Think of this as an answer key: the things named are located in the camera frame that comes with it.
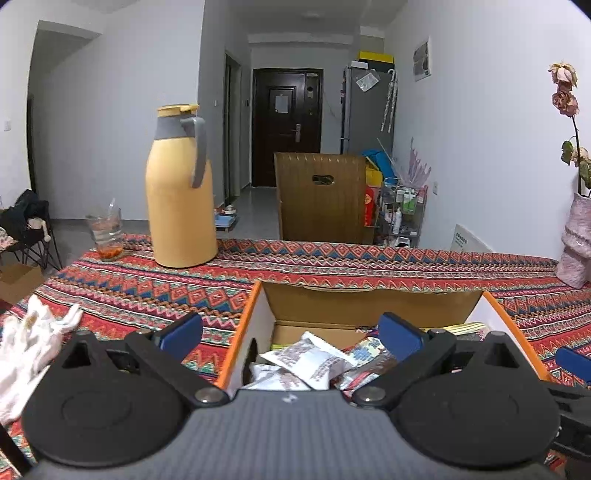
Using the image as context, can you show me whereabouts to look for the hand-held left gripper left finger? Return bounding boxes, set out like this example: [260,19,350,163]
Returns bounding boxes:
[55,313,230,408]

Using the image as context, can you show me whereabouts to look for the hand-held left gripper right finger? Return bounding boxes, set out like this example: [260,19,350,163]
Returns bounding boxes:
[352,312,525,408]

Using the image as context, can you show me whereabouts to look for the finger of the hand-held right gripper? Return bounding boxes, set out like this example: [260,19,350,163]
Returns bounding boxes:
[547,388,591,415]
[555,346,591,386]

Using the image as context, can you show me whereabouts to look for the red blue snack packet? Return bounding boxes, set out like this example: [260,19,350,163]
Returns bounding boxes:
[332,336,398,393]

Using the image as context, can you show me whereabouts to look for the orange cardboard box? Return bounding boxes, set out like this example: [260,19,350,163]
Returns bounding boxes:
[215,278,555,393]

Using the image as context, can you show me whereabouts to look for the yellow packet with dark window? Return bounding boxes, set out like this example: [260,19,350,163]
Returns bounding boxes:
[443,323,488,336]

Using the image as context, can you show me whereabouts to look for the white snack packet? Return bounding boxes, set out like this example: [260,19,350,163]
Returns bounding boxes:
[259,339,358,391]
[242,362,310,392]

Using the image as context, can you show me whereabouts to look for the red patterned tablecloth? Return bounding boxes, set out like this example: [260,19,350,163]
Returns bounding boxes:
[0,233,591,480]

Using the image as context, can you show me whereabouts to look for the pink textured vase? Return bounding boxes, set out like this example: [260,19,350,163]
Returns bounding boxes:
[555,191,591,291]

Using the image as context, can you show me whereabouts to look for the white leaning board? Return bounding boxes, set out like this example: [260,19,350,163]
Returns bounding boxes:
[448,224,493,253]

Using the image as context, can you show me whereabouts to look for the glass cup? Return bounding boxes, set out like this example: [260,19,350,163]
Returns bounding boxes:
[85,198,124,263]

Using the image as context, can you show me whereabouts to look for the yellow thermos jug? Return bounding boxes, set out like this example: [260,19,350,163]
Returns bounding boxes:
[145,104,219,268]

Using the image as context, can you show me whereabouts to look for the red gift box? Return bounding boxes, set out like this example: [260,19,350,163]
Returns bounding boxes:
[364,185,382,227]

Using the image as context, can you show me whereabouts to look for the white cotton gloves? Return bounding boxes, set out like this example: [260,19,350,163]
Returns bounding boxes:
[0,295,85,423]

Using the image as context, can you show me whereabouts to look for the small cardboard box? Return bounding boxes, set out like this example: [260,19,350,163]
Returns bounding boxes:
[0,263,45,305]

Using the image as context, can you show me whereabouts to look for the pink transparent umbrella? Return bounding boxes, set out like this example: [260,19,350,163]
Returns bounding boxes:
[399,136,432,188]

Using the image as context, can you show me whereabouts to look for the black folding chair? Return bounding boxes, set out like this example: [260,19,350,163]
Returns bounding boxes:
[0,189,63,271]

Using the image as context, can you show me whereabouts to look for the dark entrance door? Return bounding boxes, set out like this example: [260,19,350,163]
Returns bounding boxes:
[252,68,324,188]

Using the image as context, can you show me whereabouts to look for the grey interior door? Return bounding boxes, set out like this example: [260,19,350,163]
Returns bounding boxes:
[225,52,243,204]

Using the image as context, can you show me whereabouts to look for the grey fridge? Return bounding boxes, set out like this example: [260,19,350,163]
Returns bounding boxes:
[342,65,398,155]

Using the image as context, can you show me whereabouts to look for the white folded umbrella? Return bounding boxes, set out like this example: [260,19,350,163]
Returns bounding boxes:
[381,69,399,134]

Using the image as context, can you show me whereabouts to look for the bunch of dried roses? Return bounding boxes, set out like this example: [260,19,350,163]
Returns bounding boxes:
[548,60,591,199]

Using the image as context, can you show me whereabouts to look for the wire trolley rack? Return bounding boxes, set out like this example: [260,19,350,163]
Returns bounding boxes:
[379,184,430,247]

